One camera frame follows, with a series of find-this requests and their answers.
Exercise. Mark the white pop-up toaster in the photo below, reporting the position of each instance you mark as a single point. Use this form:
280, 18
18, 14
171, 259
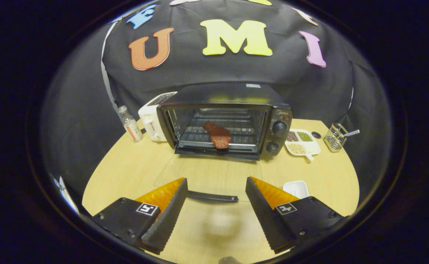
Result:
150, 121

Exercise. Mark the small white rectangular tray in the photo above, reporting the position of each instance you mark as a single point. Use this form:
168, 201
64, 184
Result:
295, 189

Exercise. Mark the white printed card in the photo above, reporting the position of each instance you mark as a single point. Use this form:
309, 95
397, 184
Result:
67, 196

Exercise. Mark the small clear glass bottle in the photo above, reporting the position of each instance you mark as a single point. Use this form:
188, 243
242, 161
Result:
132, 128

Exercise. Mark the black toaster oven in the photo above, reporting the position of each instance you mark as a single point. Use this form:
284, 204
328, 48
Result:
229, 93

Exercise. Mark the small black round disc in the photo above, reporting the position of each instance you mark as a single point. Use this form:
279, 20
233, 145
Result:
316, 135

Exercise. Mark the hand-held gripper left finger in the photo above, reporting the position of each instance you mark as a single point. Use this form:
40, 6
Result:
170, 216

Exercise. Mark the red-brown meat steak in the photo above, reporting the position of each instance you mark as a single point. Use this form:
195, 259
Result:
219, 137

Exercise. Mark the white divided plate with beans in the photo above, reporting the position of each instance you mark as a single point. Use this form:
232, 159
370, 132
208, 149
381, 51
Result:
311, 146

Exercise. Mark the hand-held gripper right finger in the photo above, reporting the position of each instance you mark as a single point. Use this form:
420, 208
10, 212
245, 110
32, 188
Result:
263, 216

